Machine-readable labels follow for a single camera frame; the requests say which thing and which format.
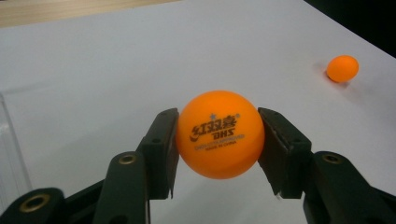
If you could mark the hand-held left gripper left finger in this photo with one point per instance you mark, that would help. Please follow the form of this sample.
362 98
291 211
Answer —
160 155

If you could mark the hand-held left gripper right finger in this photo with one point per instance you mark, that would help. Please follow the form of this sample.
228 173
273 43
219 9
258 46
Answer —
286 155

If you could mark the orange ping-pong ball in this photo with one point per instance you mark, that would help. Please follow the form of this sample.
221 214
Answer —
218 105
342 68

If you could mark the clear plastic bin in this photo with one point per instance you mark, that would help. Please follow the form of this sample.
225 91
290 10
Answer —
9 149

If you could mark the white table sheet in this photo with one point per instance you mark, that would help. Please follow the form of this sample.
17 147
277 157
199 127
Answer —
93 77

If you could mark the black curtain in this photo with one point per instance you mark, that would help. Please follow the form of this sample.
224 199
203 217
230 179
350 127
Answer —
367 18

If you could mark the wooden table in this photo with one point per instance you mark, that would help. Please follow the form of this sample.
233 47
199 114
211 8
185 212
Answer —
62 12

